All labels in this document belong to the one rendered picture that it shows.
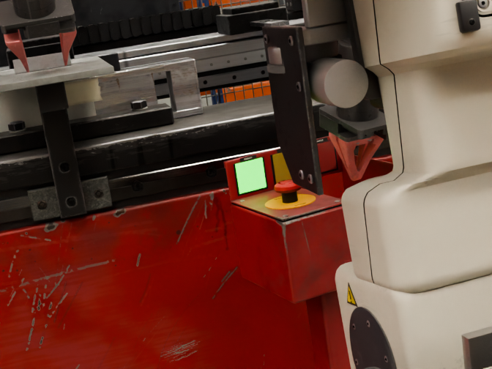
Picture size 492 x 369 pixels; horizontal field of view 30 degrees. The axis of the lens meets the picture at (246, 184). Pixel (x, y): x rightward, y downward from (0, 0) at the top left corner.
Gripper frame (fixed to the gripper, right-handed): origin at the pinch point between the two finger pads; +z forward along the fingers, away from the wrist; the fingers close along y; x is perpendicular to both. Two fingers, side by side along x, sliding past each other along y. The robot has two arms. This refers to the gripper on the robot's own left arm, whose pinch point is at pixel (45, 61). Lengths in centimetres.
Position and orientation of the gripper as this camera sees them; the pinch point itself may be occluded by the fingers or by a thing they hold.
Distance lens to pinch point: 138.8
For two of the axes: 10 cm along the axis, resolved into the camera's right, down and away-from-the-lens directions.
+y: -9.6, 2.0, -2.0
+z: 0.2, 7.3, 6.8
